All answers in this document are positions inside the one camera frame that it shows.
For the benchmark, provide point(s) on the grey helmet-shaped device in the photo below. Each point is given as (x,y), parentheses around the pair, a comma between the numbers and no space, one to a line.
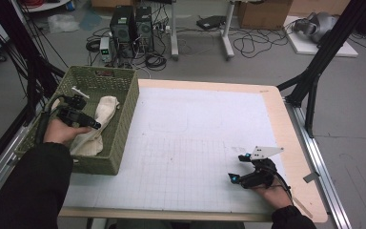
(319,25)

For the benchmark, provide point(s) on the green woven basket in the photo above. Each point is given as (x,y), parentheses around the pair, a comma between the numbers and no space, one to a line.
(120,111)

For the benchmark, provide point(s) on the person's right hand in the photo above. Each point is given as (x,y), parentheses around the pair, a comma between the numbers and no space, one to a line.
(276,195)

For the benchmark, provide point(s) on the thin wooden strip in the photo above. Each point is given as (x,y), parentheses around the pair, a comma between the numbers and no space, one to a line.
(302,206)

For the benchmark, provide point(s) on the black metal frame stand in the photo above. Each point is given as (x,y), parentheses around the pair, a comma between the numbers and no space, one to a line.
(19,54)
(327,47)

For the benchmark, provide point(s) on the white grid mat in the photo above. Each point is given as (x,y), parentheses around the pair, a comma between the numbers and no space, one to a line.
(187,143)

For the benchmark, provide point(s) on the black computer tower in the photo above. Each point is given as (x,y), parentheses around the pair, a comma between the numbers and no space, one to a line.
(144,27)
(121,24)

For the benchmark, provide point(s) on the person's left hand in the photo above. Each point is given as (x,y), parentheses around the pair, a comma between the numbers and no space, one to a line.
(60,132)

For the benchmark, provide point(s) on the clear plastic bag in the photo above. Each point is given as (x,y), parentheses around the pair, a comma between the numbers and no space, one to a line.
(63,24)

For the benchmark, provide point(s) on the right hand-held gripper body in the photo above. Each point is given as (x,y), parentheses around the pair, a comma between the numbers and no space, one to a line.
(260,175)

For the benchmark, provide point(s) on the small grey power supply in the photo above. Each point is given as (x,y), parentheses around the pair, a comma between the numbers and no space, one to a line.
(105,49)

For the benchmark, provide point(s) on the cream egg-print cloth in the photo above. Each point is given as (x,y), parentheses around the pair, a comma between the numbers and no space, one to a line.
(103,111)

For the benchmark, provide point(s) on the large cardboard box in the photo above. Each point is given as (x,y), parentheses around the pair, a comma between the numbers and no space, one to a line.
(263,14)

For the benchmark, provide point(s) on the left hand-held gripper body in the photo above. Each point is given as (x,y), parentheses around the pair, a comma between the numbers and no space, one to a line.
(71,113)

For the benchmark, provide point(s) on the small metal bracket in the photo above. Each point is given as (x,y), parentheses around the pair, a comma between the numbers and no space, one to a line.
(311,177)

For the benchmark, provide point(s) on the white desk leg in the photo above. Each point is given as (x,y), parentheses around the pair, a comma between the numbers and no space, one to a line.
(174,31)
(227,35)

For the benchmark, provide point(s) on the flat black device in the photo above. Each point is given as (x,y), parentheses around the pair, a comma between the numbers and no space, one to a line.
(210,22)

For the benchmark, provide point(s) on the white round table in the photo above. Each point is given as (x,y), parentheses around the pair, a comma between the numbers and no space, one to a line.
(44,4)

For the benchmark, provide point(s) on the white floor board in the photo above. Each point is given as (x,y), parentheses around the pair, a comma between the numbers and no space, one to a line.
(308,47)

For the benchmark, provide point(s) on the blue floor sheet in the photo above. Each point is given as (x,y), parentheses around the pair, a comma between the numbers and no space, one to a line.
(90,21)

